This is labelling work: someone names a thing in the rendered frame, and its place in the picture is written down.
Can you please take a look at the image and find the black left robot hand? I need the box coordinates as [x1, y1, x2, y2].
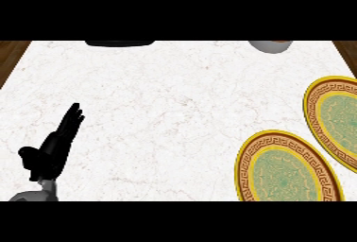
[17, 102, 88, 182]

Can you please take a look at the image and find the green plate with yellow rim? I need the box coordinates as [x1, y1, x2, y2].
[234, 129, 346, 202]
[303, 75, 357, 175]

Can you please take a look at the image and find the black flat object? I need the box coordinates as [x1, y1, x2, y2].
[85, 40, 157, 48]

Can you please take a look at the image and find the grey round pot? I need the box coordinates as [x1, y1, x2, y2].
[247, 40, 294, 55]

